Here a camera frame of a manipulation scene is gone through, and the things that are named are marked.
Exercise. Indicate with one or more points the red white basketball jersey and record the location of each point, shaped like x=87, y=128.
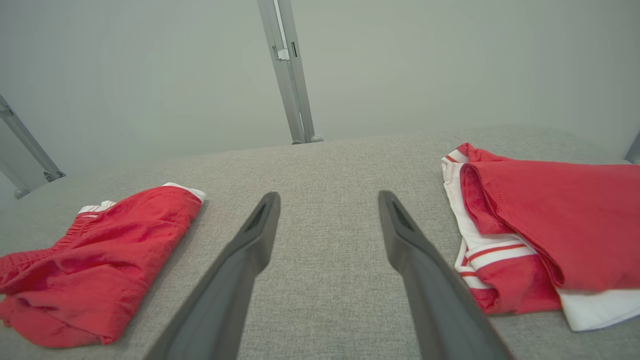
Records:
x=575, y=225

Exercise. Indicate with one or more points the grey metal frame post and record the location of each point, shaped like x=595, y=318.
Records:
x=290, y=75

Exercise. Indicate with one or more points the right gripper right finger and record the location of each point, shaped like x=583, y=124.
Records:
x=435, y=300

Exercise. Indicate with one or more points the grey metal frame brace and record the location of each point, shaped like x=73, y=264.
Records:
x=634, y=152
x=30, y=147

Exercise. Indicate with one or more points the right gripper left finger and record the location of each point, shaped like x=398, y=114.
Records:
x=225, y=295

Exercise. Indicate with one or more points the red basketball shorts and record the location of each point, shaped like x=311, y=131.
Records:
x=100, y=265

